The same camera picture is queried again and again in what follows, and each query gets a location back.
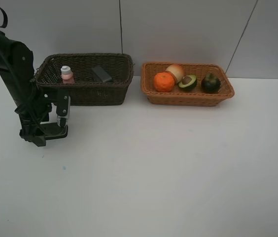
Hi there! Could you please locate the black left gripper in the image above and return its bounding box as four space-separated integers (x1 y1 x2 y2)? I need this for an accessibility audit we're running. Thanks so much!
0 66 57 148

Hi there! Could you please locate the black whiteboard eraser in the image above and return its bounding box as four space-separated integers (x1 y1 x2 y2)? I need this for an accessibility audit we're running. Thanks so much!
41 122 68 140

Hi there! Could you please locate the pink squeeze bottle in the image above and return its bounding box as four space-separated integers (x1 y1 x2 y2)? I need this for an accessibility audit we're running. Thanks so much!
61 66 75 84

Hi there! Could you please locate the dark square bottle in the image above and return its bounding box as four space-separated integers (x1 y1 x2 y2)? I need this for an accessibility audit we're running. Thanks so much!
92 66 113 83

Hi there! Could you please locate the orange mandarin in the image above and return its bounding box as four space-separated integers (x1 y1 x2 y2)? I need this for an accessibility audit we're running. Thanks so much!
154 72 175 92

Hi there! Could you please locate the round bread bun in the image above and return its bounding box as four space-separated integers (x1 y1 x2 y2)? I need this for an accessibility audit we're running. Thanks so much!
166 64 185 84

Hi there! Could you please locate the half avocado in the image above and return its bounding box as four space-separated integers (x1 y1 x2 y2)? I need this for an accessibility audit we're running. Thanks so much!
178 75 198 92

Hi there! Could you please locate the dark mangosteen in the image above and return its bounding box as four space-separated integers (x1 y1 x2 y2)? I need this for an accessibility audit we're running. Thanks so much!
201 73 221 93

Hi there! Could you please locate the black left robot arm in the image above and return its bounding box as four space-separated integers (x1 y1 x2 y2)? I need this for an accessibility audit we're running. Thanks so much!
0 31 56 147

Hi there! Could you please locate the dark brown wicker basket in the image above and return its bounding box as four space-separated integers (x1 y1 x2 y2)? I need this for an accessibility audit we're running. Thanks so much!
35 53 134 106

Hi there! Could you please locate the orange wicker basket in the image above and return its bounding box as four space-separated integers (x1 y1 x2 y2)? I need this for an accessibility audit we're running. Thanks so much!
140 62 235 107

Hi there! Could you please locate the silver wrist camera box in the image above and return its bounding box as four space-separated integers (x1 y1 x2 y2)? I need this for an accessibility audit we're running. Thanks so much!
55 89 70 127

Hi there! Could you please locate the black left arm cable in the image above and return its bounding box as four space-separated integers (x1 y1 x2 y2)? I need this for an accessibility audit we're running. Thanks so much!
0 3 46 139

